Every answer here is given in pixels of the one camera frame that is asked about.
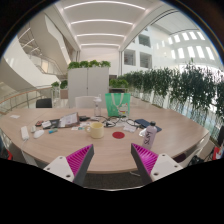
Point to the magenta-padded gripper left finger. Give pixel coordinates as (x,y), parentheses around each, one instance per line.
(60,166)

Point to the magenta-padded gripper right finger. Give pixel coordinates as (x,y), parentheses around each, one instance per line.
(163,165)

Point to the white chair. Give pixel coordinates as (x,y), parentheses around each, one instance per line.
(196,151)
(85,102)

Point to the small teal item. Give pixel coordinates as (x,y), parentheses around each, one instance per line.
(53,131)

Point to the small white packet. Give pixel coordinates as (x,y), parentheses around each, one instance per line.
(142,132)

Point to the white computer mouse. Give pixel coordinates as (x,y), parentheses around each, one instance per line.
(38,134)

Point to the black wallet with white card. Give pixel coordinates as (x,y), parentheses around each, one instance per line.
(53,123)

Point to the colourful sticker sheet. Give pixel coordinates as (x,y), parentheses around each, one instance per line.
(81,126)

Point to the small white charger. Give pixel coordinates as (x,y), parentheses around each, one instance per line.
(33,129)

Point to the dark blue keyboard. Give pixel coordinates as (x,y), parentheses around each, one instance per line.
(144,122)

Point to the red and black item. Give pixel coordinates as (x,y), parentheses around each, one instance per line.
(39,123)

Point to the white power strip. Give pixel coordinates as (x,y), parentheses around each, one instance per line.
(25,132)

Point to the pale yellow mug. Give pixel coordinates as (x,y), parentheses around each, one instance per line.
(96,130)

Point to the flat round red coaster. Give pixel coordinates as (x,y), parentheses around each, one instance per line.
(118,135)

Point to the black power adapter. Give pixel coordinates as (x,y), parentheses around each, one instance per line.
(84,118)

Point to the black chair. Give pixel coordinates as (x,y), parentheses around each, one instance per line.
(44,103)

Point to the clear shaker bottle white lid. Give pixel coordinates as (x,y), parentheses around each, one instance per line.
(97,107)

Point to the green tote bag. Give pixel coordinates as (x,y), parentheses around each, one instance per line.
(116,105)

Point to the glass railing wooden handrail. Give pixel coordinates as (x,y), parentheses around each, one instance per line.
(23,98)

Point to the brown planter with green plants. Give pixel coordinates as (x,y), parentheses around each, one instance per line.
(63,88)

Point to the long row of green plants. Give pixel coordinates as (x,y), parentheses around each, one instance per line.
(186,86)

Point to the white cabinet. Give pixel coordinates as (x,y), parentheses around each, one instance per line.
(88,85)

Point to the low planter with green plants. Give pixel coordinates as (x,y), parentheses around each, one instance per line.
(118,83)

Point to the green plants atop cabinet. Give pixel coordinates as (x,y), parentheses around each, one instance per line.
(88,64)

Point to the ceiling light strips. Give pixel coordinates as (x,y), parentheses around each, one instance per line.
(101,22)

